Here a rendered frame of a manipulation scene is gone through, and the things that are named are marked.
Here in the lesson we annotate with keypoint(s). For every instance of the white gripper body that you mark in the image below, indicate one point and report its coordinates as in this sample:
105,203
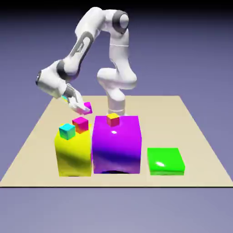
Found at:
77,102

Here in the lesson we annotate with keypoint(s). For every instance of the small magenta cube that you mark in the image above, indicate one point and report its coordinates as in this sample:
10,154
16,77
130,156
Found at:
88,107

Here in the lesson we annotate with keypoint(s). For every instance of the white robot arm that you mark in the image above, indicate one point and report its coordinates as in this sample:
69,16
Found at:
119,52

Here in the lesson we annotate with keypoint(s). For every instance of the small pink cube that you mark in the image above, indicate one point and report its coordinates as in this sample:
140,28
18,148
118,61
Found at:
81,124

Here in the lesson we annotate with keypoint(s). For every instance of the small cyan cube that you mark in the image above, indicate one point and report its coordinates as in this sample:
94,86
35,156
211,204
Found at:
67,131

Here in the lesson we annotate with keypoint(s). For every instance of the small yellow cube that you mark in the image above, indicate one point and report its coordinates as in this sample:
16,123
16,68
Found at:
113,119

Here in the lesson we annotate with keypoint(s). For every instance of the large yellow box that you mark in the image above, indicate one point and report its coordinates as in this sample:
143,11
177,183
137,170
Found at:
74,156

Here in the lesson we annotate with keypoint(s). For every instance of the large purple box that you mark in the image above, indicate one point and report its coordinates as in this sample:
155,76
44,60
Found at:
116,145

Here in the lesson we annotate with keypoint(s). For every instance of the large green box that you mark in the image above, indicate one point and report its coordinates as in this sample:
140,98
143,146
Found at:
164,160

